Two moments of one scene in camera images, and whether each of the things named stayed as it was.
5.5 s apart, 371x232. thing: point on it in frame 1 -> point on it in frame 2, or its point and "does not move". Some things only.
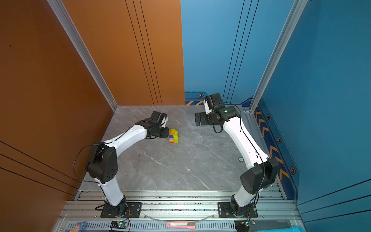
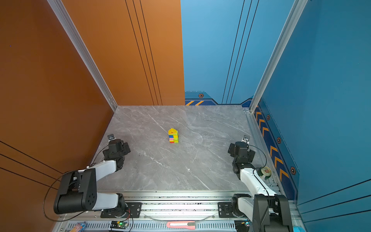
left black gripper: x=166 y=134 -> x=125 y=148
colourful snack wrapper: x=79 y=227 does not move
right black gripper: x=203 y=122 -> x=232 y=149
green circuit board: x=121 y=224 does not move
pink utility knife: x=189 y=225 does not move
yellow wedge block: x=172 y=131 does not move
